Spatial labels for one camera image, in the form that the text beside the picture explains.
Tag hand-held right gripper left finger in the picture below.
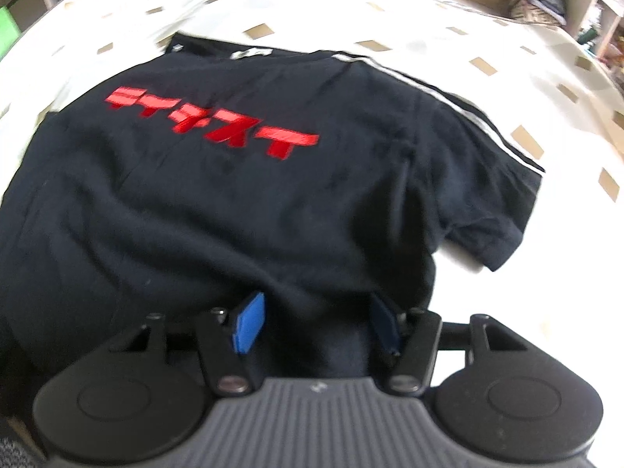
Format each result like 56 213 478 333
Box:
124 292 266 397

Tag woven patterned basket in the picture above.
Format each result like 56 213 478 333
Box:
507 0 569 25

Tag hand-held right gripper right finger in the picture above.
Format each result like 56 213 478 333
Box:
370 296 530 394

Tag checkered tablecloth with tan diamonds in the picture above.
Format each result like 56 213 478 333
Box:
0 0 624 449

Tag green plastic chair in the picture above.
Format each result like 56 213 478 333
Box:
0 6 20 64

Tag black t-shirt with red print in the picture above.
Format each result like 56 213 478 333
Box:
0 32 546 381

